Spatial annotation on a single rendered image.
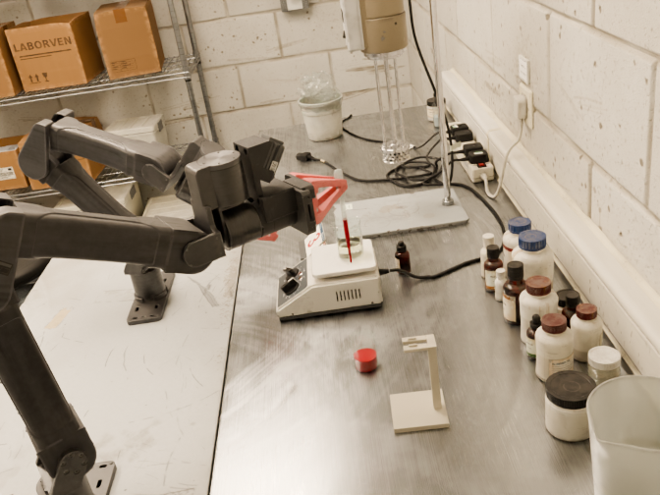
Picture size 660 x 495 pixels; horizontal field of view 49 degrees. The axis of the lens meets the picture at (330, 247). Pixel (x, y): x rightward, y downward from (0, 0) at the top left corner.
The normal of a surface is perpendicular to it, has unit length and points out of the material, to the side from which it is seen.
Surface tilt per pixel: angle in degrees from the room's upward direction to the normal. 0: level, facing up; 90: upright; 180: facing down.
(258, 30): 90
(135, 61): 89
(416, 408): 0
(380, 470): 0
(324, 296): 90
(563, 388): 0
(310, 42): 90
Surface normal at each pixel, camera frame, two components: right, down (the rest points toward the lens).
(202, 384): -0.15, -0.88
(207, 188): 0.56, 0.29
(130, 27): 0.14, 0.43
